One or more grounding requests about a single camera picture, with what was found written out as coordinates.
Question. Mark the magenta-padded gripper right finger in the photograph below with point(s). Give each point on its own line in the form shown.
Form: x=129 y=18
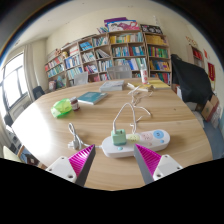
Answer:
x=165 y=165

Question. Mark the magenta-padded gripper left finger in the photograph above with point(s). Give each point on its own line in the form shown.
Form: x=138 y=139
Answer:
x=63 y=166

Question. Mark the green charger block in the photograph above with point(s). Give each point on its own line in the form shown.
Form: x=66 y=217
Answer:
x=118 y=137

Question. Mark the white power strip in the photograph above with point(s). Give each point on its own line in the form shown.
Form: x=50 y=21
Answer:
x=150 y=140

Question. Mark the green plastic bag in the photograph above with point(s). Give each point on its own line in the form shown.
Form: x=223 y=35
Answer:
x=61 y=108

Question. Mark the small dark jar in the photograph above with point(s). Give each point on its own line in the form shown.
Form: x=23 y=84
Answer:
x=74 y=104

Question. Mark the brown cardboard box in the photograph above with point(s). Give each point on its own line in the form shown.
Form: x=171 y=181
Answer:
x=209 y=108

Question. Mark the teal book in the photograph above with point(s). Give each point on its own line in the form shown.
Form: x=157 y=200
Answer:
x=91 y=97

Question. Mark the dark office chair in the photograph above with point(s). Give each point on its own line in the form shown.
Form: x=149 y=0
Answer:
x=38 y=92

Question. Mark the yellow folder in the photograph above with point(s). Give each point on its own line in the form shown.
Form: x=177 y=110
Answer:
x=160 y=84

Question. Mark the black cloth cover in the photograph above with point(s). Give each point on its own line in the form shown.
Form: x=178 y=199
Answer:
x=191 y=81

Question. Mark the grey mesh chair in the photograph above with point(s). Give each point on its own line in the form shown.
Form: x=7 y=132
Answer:
x=119 y=72
x=81 y=78

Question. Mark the clear bottle with red label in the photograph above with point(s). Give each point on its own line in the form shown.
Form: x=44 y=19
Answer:
x=144 y=75

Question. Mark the grey book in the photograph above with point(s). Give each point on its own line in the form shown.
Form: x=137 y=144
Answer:
x=112 y=85

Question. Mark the window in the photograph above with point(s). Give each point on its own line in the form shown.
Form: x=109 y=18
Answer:
x=13 y=81

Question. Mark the red hanging banner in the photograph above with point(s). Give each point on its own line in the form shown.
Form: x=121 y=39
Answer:
x=211 y=71

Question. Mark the wooden bookshelf unit with books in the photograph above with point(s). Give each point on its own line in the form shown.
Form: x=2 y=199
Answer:
x=126 y=50

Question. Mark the small wooden wall shelf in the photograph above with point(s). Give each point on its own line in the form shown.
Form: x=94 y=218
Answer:
x=197 y=56

